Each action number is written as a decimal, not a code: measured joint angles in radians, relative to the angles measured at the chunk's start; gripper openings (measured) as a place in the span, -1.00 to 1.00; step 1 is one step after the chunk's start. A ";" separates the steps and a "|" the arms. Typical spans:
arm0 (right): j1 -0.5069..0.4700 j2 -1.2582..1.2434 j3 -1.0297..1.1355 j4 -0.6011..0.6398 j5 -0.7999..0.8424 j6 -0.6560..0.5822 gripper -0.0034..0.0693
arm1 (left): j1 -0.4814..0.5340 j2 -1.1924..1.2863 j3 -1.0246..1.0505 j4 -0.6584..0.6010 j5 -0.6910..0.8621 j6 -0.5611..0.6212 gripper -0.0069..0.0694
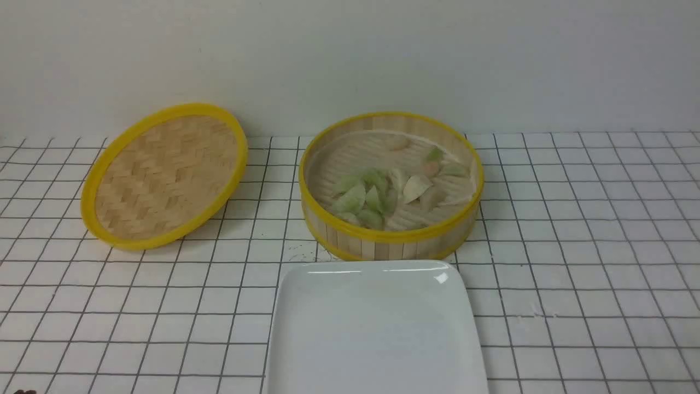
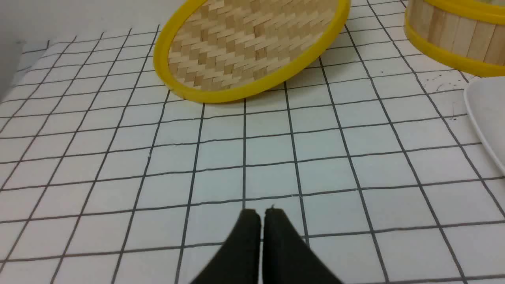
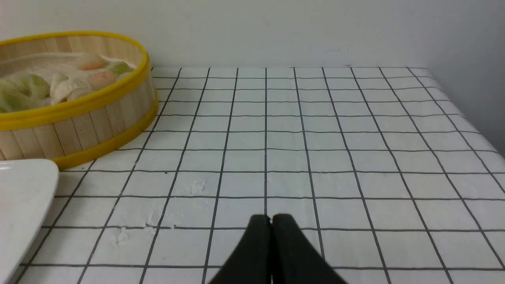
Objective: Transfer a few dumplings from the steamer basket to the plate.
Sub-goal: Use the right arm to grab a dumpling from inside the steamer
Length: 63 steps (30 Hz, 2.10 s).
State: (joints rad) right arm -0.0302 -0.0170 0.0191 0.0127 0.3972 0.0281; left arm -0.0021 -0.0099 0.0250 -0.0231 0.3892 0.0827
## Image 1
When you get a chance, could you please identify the green dumpling center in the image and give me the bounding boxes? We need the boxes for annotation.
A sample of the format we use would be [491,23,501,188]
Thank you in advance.
[361,168,398,216]

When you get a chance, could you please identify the green dumpling upper left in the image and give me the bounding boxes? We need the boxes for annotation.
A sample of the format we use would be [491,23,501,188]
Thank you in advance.
[332,174,364,195]

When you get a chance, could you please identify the green dumpling front left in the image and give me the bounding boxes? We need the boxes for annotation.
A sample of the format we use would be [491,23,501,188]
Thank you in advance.
[331,182,366,214]

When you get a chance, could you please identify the yellow rimmed bamboo steamer lid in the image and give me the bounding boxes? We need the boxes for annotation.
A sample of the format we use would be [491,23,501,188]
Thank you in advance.
[80,103,248,250]

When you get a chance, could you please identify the white square ceramic plate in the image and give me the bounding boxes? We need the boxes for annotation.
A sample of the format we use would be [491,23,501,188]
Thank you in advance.
[265,260,489,393]

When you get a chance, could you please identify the pink dumpling back right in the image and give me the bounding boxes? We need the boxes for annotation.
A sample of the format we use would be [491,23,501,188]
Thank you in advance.
[422,160,441,178]

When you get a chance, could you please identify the cream white dumpling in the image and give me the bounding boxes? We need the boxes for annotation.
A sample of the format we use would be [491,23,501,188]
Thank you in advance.
[402,174,433,204]

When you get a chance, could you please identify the pale pink dumpling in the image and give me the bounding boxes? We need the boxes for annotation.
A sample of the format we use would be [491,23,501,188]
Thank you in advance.
[383,134,412,152]

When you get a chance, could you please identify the green dumpling back right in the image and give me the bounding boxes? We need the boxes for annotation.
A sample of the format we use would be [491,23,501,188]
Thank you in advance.
[423,146,444,162]

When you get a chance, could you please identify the white steamer liner cloth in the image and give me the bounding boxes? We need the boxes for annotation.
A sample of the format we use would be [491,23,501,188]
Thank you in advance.
[306,129,478,232]

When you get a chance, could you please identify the yellow rimmed bamboo steamer basket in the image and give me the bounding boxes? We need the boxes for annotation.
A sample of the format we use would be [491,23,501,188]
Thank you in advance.
[299,112,485,261]

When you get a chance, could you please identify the pale green dumpling far right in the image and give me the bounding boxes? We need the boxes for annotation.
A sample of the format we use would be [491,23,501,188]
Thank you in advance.
[438,162,470,178]

